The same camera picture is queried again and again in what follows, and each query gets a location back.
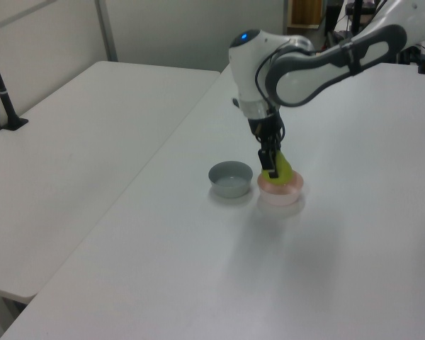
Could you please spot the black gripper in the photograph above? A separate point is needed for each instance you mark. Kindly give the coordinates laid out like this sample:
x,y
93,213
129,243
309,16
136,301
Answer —
x,y
267,127

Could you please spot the green pear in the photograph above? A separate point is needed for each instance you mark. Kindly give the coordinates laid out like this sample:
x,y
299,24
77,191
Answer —
x,y
285,170

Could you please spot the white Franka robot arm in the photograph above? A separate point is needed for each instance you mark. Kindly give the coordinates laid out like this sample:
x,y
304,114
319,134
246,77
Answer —
x,y
304,78

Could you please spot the pink bowl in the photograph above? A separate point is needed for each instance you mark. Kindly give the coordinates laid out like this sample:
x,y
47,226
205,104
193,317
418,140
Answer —
x,y
281,196

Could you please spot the grey bowl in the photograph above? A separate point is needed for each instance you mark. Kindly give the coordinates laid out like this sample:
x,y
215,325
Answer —
x,y
230,187

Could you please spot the wooden cabinet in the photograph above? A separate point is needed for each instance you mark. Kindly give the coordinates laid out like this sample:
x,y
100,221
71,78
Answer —
x,y
304,12

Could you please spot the black monitor stand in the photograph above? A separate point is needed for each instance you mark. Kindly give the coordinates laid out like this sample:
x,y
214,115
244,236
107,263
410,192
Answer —
x,y
357,16

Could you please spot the white side table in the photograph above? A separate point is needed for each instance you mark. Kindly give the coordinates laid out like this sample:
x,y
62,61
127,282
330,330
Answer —
x,y
74,141

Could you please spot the black pole stand with base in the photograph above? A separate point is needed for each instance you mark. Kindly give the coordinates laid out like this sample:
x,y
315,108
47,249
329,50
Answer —
x,y
3,102

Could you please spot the grey metal partition post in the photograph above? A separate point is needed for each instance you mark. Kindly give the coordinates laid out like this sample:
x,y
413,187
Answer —
x,y
107,32

